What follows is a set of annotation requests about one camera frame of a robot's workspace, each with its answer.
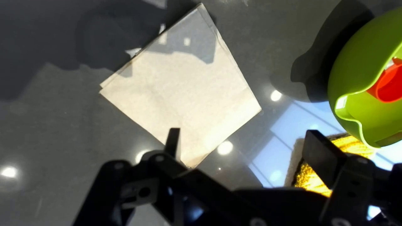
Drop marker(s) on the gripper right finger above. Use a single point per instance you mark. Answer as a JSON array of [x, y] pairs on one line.
[[342, 169]]

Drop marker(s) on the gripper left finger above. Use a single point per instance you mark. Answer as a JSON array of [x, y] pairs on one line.
[[163, 182]]

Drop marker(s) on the white paper napkin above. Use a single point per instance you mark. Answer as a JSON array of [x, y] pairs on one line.
[[180, 94]]

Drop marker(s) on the yellow scrubbing sponge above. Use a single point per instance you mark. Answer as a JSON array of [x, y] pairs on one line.
[[320, 169]]

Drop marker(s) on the green tape dispenser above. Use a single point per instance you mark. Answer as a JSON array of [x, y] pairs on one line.
[[367, 88]]

